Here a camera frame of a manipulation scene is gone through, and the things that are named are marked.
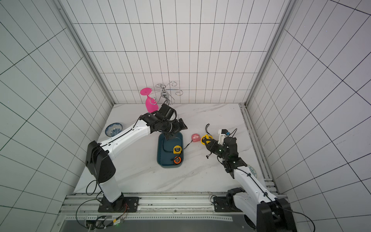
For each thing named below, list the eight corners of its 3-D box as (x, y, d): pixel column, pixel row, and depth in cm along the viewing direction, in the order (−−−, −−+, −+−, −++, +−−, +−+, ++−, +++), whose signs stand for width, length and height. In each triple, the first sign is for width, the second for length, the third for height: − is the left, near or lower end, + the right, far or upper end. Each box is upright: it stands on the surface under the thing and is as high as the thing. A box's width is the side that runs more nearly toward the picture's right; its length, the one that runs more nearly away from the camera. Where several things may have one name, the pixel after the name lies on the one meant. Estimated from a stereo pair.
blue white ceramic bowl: (106, 136, 102) (103, 132, 98) (110, 127, 108) (107, 122, 103) (121, 136, 102) (118, 132, 98) (124, 127, 108) (122, 123, 103)
